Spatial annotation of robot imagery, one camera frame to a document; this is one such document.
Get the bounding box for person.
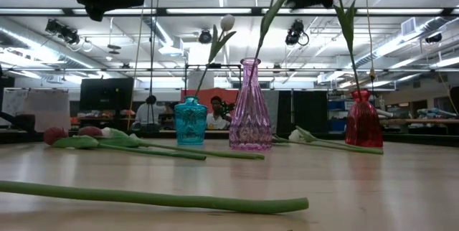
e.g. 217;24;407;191
206;95;234;131
134;94;168;131

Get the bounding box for purple glass vase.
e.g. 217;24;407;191
229;57;273;151

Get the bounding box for green stem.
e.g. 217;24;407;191
0;179;310;215

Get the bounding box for black panel cabinet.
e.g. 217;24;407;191
278;90;329;134

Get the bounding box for orange partition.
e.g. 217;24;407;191
180;87;240;114

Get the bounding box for hanging cable with yellow tag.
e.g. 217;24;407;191
361;0;377;94

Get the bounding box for pale freestanding board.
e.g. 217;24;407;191
1;89;71;132

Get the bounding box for blue power tools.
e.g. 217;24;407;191
417;107;459;119

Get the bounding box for white air vent box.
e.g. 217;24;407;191
400;16;417;37

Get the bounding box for black overhead light bar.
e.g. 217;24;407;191
0;67;459;74
0;6;459;18

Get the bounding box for large black monitor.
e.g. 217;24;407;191
79;77;135;112

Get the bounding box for wooden workbench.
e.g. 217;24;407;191
379;117;459;126

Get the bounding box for red glass vase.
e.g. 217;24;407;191
344;90;384;149

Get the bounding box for black hanging cable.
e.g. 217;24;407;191
148;0;162;126

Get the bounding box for blue storage bin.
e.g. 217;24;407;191
328;100;347;112
329;119;347;131

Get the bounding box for teal glass vase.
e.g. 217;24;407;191
174;95;209;146

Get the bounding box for dark red artificial tulip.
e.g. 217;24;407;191
42;126;208;161
77;126;266;161

